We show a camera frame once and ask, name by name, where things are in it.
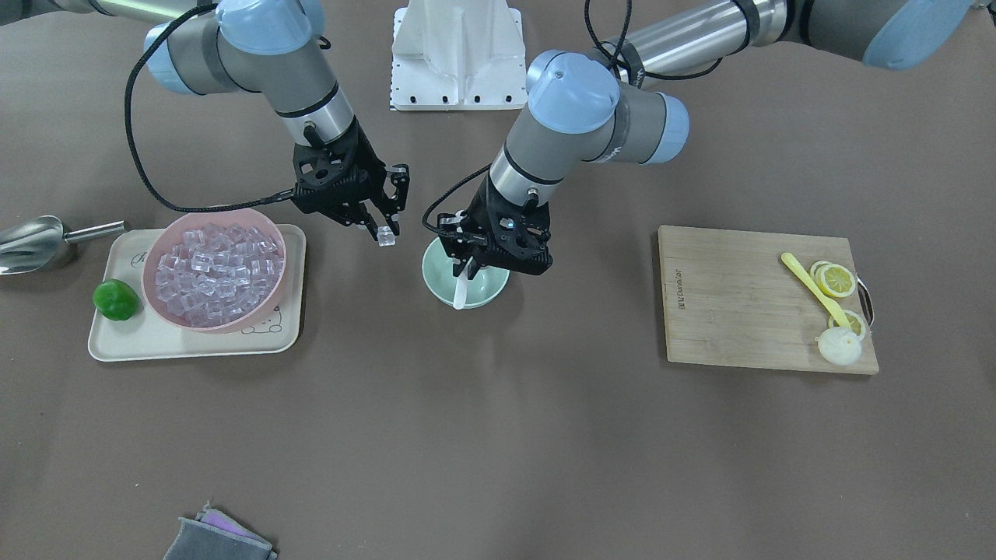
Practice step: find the metal ice scoop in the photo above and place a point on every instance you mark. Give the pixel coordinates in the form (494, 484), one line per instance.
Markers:
(46, 243)

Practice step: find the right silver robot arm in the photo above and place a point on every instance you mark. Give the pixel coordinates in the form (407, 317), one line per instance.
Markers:
(275, 48)

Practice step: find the cream plastic tray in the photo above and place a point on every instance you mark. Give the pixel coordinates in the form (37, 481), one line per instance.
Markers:
(147, 336)

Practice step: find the bamboo cutting board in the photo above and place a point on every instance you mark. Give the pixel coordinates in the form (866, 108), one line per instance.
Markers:
(729, 300)

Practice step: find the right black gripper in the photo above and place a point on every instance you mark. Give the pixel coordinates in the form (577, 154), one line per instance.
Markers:
(368, 161)

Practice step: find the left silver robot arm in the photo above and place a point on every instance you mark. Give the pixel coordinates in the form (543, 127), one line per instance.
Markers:
(598, 106)

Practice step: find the lemon slice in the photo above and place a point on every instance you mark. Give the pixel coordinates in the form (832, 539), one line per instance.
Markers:
(833, 280)
(857, 323)

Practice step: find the grey folded cloth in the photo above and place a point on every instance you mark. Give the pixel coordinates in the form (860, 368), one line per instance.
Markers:
(213, 534)

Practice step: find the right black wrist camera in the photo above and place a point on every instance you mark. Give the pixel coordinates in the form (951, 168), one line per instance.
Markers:
(315, 169)

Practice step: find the green lime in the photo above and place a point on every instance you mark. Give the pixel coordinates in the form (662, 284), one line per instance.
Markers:
(115, 300)

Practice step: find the mint green bowl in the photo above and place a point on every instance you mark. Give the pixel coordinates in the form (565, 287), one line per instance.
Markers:
(437, 267)

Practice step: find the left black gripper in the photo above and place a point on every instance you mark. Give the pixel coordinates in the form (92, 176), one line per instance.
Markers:
(478, 215)

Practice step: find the white onion half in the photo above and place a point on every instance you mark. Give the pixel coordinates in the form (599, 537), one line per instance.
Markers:
(839, 346)

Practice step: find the white ceramic spoon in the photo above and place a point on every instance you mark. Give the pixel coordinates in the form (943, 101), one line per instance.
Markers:
(461, 288)

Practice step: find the pink bowl of ice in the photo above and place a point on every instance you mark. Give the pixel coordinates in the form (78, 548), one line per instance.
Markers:
(216, 272)

